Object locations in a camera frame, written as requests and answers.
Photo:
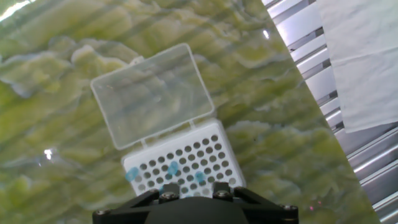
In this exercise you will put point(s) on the far white pipette tip box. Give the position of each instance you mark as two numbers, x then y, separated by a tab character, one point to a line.
186	138

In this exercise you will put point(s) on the green marble pattern mat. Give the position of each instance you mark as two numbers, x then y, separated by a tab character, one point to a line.
264	140

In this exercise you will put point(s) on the white paper sheet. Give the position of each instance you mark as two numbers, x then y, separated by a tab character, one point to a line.
367	62

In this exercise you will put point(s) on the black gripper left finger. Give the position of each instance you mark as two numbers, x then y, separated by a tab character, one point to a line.
136	208

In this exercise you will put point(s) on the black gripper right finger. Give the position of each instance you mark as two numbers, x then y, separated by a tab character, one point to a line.
267	211

